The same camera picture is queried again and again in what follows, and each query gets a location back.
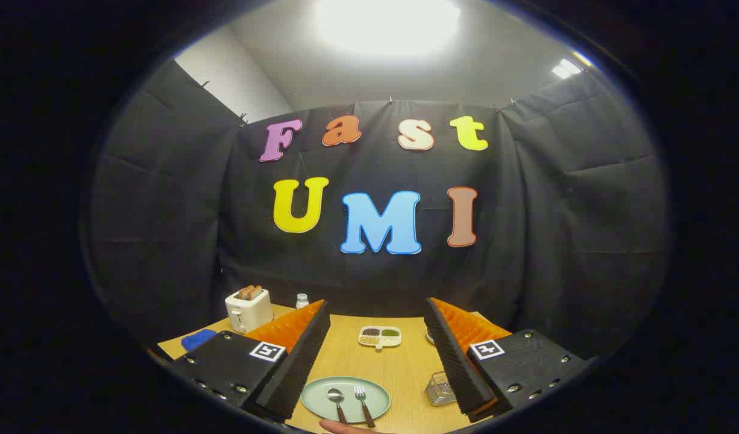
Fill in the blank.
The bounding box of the small ceiling light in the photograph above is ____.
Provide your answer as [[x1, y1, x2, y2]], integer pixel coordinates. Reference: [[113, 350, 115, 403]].
[[551, 53, 593, 80]]

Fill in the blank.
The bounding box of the spoon with brown handle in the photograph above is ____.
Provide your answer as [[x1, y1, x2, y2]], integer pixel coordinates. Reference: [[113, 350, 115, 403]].
[[327, 388, 348, 424]]

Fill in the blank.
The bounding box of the fork with brown handle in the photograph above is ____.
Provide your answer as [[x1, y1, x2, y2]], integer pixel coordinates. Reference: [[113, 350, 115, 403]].
[[353, 385, 377, 429]]

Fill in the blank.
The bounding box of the white divided dish of beans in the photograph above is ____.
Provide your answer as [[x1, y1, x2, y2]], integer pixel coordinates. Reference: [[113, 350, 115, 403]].
[[358, 326, 402, 351]]

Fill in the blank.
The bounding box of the white toaster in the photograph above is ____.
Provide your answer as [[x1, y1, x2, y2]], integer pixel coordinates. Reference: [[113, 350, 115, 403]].
[[225, 288, 274, 333]]

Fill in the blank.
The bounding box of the blue folded cloth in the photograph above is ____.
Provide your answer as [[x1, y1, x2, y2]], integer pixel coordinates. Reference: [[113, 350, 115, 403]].
[[181, 329, 218, 352]]

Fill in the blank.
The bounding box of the large ceiling light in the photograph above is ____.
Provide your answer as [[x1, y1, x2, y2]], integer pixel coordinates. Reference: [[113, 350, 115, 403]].
[[314, 0, 462, 59]]

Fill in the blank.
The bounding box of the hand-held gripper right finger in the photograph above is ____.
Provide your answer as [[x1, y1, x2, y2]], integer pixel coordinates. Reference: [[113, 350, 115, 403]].
[[424, 297, 590, 423]]

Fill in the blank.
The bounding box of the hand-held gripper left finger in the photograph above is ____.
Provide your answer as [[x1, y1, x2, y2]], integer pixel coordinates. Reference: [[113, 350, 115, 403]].
[[168, 300, 332, 423]]

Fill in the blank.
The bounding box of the black backdrop cloth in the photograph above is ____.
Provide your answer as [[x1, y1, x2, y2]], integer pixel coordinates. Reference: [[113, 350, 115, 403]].
[[83, 57, 671, 362]]

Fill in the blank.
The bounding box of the pale green round plate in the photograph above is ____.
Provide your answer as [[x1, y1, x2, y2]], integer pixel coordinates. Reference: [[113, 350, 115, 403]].
[[300, 376, 391, 424]]

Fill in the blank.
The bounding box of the metal wire basket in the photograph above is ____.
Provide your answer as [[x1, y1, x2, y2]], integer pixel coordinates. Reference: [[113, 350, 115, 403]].
[[426, 371, 458, 407]]

